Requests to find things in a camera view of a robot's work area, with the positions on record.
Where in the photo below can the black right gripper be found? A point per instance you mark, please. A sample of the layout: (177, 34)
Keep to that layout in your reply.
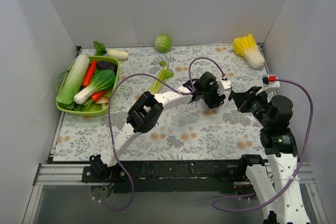
(241, 100)

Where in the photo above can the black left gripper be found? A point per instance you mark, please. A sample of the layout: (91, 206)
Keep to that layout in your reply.
(214, 98)

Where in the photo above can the black head keys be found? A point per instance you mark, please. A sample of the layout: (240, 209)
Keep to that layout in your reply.
(229, 98)

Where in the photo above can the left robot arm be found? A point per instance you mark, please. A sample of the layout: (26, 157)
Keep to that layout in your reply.
(144, 114)

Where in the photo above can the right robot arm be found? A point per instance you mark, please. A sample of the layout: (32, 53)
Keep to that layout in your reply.
(279, 195)

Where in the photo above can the celery stalk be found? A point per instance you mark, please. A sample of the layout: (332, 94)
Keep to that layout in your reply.
(163, 75)

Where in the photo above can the floral table mat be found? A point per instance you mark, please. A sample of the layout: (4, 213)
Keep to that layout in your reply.
(187, 132)

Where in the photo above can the yellow napa cabbage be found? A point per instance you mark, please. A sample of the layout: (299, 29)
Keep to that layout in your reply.
(247, 48)

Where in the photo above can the round green cabbage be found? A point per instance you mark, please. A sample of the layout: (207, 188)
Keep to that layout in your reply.
(162, 43)

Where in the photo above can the white cucumber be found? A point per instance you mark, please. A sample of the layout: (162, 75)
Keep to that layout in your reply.
(118, 54)

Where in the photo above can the green bok choy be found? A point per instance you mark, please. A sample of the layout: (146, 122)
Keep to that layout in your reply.
(102, 80)

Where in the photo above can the brown mushroom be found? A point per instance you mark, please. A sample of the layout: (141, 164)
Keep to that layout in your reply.
(103, 100)

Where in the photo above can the purple eggplant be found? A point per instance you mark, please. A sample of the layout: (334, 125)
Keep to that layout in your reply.
(104, 65)

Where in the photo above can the red pepper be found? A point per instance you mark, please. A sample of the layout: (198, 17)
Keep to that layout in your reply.
(96, 96)

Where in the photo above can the green leafy herb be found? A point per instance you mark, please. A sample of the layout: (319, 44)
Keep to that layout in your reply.
(100, 48)

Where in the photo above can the orange carrot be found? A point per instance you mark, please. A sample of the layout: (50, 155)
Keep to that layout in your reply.
(89, 74)

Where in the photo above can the green plastic basket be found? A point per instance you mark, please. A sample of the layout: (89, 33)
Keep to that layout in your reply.
(94, 109)

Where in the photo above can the long green white cabbage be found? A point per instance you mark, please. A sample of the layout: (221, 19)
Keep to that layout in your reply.
(73, 82)

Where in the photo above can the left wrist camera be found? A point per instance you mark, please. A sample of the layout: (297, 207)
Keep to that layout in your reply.
(223, 86)

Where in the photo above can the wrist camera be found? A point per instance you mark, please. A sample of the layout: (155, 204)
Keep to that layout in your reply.
(223, 86)
(270, 84)

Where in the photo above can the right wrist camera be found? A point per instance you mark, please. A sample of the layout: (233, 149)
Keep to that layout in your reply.
(270, 84)

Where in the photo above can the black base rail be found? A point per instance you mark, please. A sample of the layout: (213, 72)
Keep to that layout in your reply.
(222, 176)

